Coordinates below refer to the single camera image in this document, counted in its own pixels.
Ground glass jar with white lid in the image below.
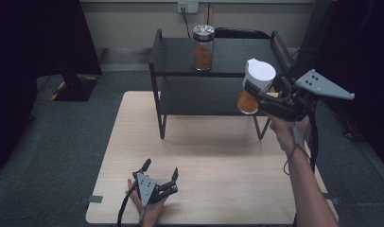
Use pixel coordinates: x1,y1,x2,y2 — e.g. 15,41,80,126
236,58,277,115

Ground black chair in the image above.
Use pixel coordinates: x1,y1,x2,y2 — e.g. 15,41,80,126
213,26,271,40

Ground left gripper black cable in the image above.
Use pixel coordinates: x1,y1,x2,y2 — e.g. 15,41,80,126
116,184,138,227

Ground black stand base yellow stripes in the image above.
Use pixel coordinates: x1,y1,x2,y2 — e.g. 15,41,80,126
49,74,100,103

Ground white wall socket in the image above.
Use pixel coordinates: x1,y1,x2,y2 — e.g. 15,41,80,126
177,1,200,15

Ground person's right hand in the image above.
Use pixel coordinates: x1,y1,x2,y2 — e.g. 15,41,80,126
265,112,311,159

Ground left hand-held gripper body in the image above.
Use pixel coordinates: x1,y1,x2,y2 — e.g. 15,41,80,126
131,171,180,208

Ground dark leaning panel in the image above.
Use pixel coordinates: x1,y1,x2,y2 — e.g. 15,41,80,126
293,0,336,79

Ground person's left hand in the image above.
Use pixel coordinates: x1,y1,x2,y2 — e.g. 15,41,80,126
125,178,167,227

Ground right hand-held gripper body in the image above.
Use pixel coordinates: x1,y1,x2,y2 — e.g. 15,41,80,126
257,68,356,123

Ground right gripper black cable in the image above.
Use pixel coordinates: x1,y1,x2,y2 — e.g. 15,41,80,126
307,99,321,174

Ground black curtain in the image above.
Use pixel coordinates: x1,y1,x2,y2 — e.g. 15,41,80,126
316,0,384,174
0,0,103,173

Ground glass jar with silver lid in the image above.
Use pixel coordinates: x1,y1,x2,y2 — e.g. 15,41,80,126
192,24,216,73

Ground black two-tier shelf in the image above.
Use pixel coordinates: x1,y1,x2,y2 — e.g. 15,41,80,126
148,28,294,141

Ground black floor cables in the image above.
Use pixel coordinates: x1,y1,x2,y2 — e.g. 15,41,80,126
316,100,365,143

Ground black wall power cable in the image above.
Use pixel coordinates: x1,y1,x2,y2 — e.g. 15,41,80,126
181,9,194,39

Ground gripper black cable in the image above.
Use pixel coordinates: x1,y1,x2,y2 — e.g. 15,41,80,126
116,184,138,227
307,99,321,174

